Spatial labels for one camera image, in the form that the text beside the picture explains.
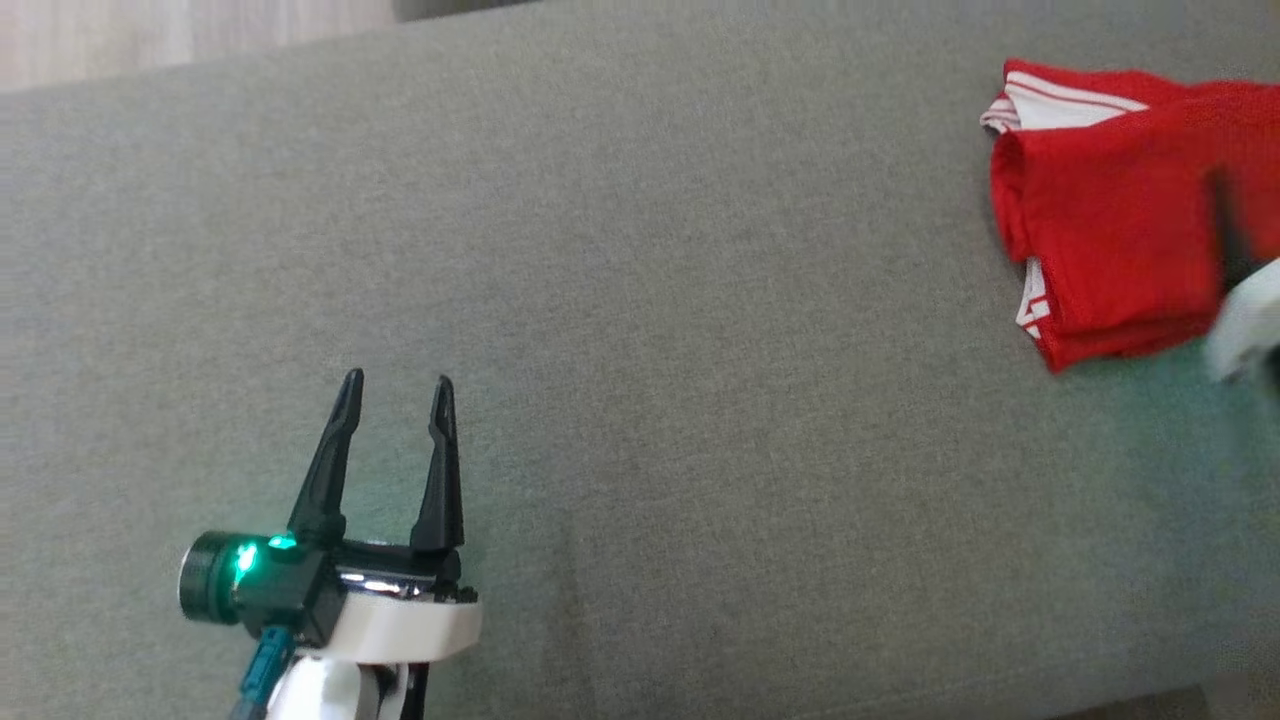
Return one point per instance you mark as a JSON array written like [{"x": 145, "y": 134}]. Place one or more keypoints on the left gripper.
[{"x": 410, "y": 625}]

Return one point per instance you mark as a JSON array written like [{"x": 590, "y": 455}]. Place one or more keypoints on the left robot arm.
[{"x": 320, "y": 695}]

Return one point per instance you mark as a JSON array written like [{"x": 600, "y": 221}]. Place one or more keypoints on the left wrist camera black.
[{"x": 280, "y": 590}]

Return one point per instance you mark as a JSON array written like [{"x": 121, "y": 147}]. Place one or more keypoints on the large grey sofa seat cushion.
[{"x": 700, "y": 350}]

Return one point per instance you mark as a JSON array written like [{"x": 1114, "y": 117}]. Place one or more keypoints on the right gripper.
[{"x": 1250, "y": 320}]

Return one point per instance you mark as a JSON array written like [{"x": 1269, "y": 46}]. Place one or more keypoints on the red white basketball jersey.
[{"x": 1100, "y": 220}]

